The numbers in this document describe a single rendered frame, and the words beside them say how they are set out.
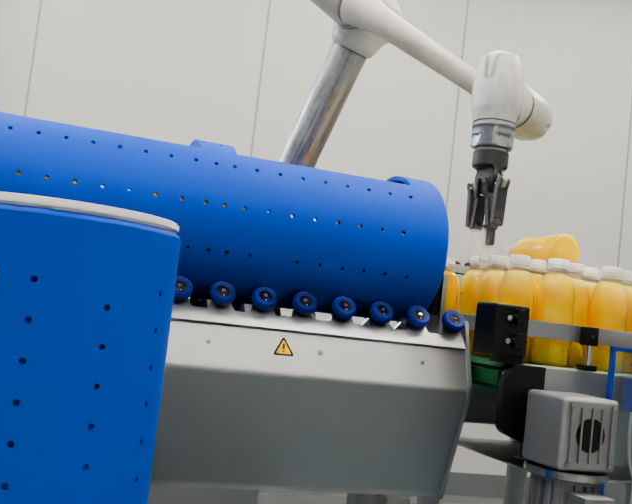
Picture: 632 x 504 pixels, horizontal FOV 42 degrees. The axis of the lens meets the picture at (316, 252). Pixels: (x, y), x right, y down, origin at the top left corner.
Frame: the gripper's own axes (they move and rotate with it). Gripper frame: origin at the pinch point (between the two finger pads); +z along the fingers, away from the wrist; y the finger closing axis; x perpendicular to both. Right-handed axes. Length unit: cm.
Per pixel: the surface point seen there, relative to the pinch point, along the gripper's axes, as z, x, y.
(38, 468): 37, -85, 60
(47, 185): 3, -87, 16
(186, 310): 20, -63, 13
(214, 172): -4, -61, 14
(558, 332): 16.2, 4.3, 22.8
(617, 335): 15.4, 17.5, 22.8
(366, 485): 48, -25, 9
